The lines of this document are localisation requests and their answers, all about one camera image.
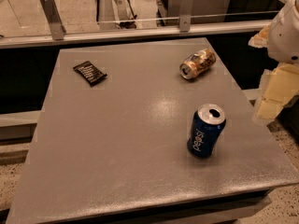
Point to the left grey metal bracket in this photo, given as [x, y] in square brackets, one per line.
[56, 26]

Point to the grey metal bracket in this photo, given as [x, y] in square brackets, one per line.
[56, 26]
[185, 15]

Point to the orange soda can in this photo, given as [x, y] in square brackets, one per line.
[197, 63]

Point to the grey metal rail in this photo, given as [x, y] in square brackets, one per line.
[134, 35]

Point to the blue Pepsi can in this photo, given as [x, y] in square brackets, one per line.
[208, 123]

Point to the black snack packet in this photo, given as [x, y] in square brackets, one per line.
[90, 73]

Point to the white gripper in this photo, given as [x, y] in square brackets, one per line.
[285, 36]

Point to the right grey metal bracket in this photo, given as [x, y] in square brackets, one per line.
[185, 15]

